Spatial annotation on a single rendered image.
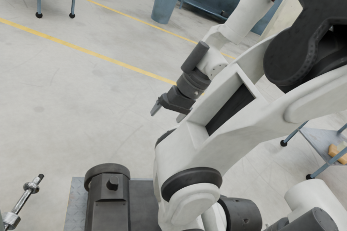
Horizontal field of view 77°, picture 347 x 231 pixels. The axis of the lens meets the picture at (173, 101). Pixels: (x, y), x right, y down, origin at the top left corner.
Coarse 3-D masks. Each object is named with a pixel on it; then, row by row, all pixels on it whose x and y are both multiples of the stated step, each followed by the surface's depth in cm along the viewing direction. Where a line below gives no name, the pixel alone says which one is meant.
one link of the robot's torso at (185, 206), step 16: (160, 192) 56; (176, 192) 45; (192, 192) 44; (208, 192) 46; (160, 208) 56; (176, 208) 47; (192, 208) 47; (208, 208) 49; (160, 224) 62; (176, 224) 51; (192, 224) 67
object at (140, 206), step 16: (96, 176) 88; (112, 176) 84; (96, 192) 83; (112, 192) 84; (128, 192) 89; (144, 192) 93; (96, 208) 79; (112, 208) 81; (128, 208) 84; (144, 208) 88; (224, 208) 81; (240, 208) 81; (256, 208) 84; (96, 224) 75; (112, 224) 77; (128, 224) 79; (144, 224) 83; (240, 224) 78; (256, 224) 80
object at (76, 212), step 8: (72, 184) 102; (80, 184) 103; (72, 192) 99; (80, 192) 100; (72, 200) 96; (80, 200) 97; (72, 208) 94; (80, 208) 95; (72, 216) 92; (80, 216) 93; (64, 224) 88; (72, 224) 89; (80, 224) 90
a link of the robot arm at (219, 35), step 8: (224, 24) 58; (208, 32) 63; (216, 32) 60; (224, 32) 57; (232, 32) 56; (208, 40) 63; (216, 40) 64; (224, 40) 63; (232, 40) 57; (240, 40) 58
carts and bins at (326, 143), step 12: (72, 0) 309; (156, 0) 431; (168, 0) 422; (36, 12) 285; (72, 12) 319; (156, 12) 440; (168, 12) 441; (300, 132) 242; (312, 132) 249; (324, 132) 260; (336, 132) 272; (312, 144) 228; (324, 144) 237; (336, 144) 247; (324, 156) 218; (336, 156) 207; (324, 168) 215
